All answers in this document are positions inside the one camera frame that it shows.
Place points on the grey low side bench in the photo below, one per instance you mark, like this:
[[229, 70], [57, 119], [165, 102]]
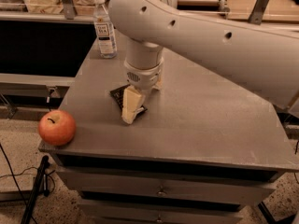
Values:
[[47, 87]]

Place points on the red apple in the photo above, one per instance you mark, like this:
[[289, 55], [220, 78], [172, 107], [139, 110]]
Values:
[[57, 128]]

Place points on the lower drawer knob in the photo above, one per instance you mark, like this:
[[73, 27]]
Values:
[[159, 220]]

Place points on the black tripod leg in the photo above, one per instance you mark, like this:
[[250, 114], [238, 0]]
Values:
[[41, 173]]

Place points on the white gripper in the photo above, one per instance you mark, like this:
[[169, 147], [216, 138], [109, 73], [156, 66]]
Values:
[[144, 77]]

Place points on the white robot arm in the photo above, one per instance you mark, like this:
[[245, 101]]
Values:
[[258, 58]]

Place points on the grey metal rail shelf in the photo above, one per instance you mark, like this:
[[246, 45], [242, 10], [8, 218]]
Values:
[[284, 14]]

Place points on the clear plastic water bottle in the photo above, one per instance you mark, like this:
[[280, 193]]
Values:
[[104, 30]]

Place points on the drawer knob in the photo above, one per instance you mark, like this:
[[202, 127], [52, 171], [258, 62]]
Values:
[[161, 192], [159, 220]]

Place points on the black rxbar chocolate bar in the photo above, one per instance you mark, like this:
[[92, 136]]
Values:
[[117, 95]]

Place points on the upper drawer knob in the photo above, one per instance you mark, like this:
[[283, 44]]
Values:
[[161, 192]]

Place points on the grey drawer cabinet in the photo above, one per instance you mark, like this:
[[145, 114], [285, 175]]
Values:
[[214, 147]]

